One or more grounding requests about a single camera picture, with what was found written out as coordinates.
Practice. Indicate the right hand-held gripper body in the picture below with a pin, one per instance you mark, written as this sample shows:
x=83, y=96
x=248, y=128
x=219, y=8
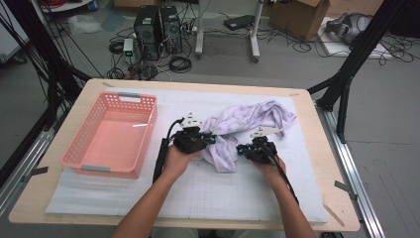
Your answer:
x=261, y=150

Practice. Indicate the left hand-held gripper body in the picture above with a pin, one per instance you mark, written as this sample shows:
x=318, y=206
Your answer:
x=189, y=140

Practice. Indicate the lilac printed towel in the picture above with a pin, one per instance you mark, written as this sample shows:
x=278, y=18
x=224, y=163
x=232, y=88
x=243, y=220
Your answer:
x=244, y=119

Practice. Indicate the person's right hand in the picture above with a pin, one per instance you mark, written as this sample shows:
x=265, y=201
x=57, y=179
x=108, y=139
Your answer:
x=272, y=170

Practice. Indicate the person's left hand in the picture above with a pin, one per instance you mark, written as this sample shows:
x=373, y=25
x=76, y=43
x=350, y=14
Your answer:
x=176, y=162

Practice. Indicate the white foam mat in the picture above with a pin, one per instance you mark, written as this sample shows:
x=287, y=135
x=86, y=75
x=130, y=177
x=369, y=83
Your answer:
x=204, y=191

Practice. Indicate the pink plastic basket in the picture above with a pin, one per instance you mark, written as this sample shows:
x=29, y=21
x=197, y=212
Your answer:
x=114, y=142

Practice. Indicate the thin wooden strip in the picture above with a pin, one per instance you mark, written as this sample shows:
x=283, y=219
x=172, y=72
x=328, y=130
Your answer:
x=333, y=214

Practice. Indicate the white desk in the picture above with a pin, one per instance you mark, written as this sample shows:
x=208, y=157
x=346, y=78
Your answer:
x=199, y=29

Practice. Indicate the black computer tower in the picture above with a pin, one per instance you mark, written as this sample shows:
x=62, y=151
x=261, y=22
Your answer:
x=171, y=29
x=147, y=33

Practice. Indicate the white power adapter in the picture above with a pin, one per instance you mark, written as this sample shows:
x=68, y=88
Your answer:
x=128, y=46

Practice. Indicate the black flat box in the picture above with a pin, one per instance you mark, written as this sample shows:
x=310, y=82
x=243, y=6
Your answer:
x=238, y=22

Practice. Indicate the white board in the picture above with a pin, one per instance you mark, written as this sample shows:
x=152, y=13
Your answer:
x=333, y=48

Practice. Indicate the open cardboard box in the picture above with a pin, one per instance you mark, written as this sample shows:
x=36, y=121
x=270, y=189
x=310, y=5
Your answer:
x=297, y=20

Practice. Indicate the teal sheet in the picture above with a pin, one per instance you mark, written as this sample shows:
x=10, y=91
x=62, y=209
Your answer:
x=114, y=20

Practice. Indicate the clear plastic bag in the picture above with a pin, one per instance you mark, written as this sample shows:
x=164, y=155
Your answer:
x=84, y=23

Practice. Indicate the white round table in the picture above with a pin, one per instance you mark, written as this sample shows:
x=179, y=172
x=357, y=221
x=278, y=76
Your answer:
x=71, y=6

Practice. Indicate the white cabinet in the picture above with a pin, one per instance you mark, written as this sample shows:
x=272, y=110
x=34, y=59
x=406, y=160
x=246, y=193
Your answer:
x=10, y=39

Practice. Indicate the aluminium rail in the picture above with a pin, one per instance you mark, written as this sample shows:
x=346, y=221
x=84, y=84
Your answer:
x=350, y=165
x=23, y=172

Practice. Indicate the grey metal bracket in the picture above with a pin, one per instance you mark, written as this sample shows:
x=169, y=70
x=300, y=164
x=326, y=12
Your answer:
x=38, y=171
x=345, y=188

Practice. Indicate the black metal frame strut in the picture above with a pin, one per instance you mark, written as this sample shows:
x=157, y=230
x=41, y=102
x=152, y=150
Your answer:
x=360, y=49
x=49, y=66

